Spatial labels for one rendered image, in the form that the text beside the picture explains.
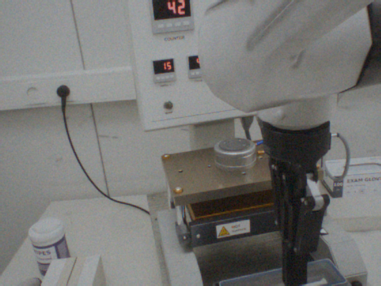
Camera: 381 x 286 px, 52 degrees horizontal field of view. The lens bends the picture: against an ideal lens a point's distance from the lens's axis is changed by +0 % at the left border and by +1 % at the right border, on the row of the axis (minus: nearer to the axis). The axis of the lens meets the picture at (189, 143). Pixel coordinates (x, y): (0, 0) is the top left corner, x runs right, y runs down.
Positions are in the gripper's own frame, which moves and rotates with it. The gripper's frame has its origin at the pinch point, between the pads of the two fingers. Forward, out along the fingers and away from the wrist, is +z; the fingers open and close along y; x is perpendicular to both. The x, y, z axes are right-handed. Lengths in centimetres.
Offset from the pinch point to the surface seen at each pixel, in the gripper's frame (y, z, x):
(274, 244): -22.3, 14.5, 5.6
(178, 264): -13.1, 7.5, -14.8
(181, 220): -17.4, 1.8, -13.0
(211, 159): -29.0, -3.5, -4.7
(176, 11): -38.0, -31.2, -7.5
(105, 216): -74, 33, -33
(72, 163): -92, 19, -43
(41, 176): -94, 23, -55
